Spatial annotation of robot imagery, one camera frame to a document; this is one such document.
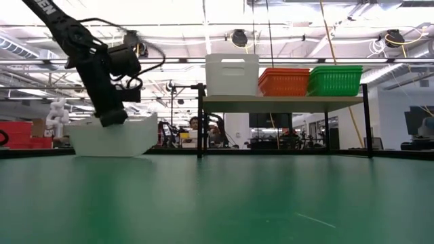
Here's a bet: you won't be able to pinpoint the black ceiling cable reel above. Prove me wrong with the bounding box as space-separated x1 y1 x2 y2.
122 29 149 59
231 28 249 49
384 28 406 49

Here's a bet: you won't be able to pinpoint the large white plastic bin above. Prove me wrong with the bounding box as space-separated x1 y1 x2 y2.
205 53 260 98

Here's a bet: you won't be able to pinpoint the orange slanted pole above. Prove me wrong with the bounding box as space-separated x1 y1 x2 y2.
318 0 366 148

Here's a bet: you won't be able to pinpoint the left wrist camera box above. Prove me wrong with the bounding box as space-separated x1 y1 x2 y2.
107 43 142 78

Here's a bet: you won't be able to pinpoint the brown cardboard box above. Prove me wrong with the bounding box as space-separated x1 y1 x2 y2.
31 117 46 138

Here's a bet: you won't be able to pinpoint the person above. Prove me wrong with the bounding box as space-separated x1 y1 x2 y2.
186 115 201 131

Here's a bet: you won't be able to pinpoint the small white plastic bin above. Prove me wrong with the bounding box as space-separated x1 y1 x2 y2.
68 113 159 158

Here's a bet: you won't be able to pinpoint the black-framed wooden shelf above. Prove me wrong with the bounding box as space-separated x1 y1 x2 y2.
171 83 374 159

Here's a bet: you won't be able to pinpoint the red storage crates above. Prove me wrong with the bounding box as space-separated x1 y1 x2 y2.
0 121 54 150

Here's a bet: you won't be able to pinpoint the black table edge rail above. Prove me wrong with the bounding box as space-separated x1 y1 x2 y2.
0 147 434 161

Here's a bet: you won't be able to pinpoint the white room pillar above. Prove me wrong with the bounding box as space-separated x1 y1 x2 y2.
223 113 252 149

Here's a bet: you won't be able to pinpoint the long ceiling light bar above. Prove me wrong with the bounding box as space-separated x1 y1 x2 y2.
135 57 434 65

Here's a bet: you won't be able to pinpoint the black computer monitor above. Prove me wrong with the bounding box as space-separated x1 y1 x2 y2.
403 105 434 137

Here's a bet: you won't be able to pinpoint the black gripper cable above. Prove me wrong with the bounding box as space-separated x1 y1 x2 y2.
77 16 167 92

